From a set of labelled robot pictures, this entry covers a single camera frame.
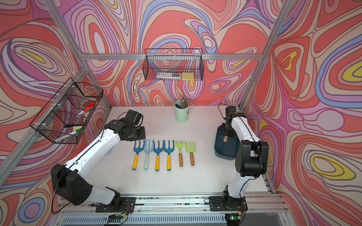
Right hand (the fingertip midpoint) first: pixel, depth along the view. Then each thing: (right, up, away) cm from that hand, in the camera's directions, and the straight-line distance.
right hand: (227, 137), depth 90 cm
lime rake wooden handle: (-23, -10, +4) cm, 25 cm away
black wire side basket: (-92, +11, -17) cm, 94 cm away
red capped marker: (-82, +18, -13) cm, 85 cm away
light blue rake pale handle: (-53, -9, +4) cm, 54 cm away
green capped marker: (-89, +3, -18) cm, 91 cm away
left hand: (-51, +2, -8) cm, 52 cm away
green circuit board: (-64, -39, -19) cm, 77 cm away
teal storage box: (-1, -7, -1) cm, 7 cm away
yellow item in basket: (-25, +40, +1) cm, 47 cm away
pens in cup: (-28, +23, +11) cm, 38 cm away
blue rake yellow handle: (-45, -9, +4) cm, 47 cm away
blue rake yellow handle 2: (-38, -9, +4) cm, 39 cm away
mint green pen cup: (-29, +18, +12) cm, 36 cm away
